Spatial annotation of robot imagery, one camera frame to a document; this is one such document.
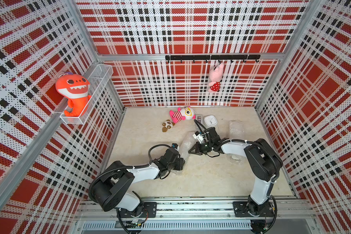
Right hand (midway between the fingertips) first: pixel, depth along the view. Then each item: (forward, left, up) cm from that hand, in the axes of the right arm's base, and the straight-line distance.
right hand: (190, 151), depth 89 cm
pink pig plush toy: (+40, -17, +28) cm, 52 cm away
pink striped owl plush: (+31, +2, +1) cm, 31 cm away
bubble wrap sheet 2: (+16, -32, 0) cm, 36 cm away
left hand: (-4, +6, -5) cm, 8 cm away
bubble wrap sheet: (+5, +2, +1) cm, 6 cm away
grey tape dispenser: (+28, -7, -2) cm, 29 cm away
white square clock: (+27, -16, -4) cm, 31 cm away
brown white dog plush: (+24, +17, -4) cm, 30 cm away
